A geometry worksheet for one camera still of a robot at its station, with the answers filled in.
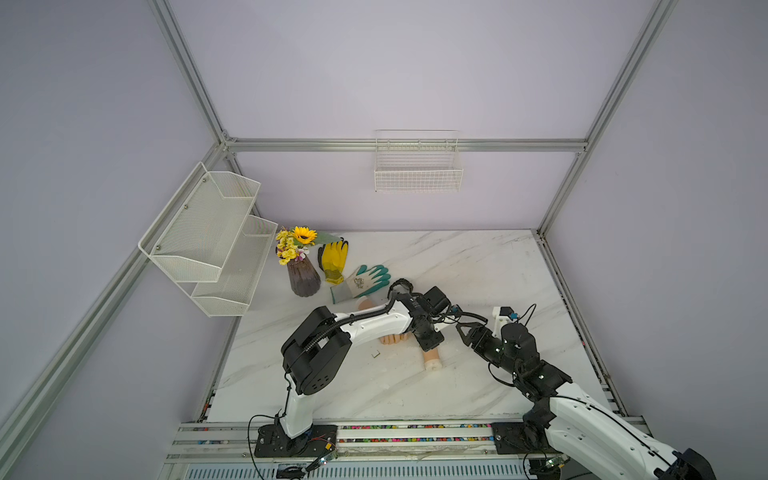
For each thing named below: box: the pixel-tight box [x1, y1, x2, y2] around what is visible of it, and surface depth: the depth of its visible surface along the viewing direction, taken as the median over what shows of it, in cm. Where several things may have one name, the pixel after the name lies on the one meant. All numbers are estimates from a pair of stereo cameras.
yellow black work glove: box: [317, 237, 349, 285], surface depth 113 cm
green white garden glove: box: [330, 265, 391, 305], surface depth 106 cm
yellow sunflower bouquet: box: [276, 225, 318, 265], surface depth 86 cm
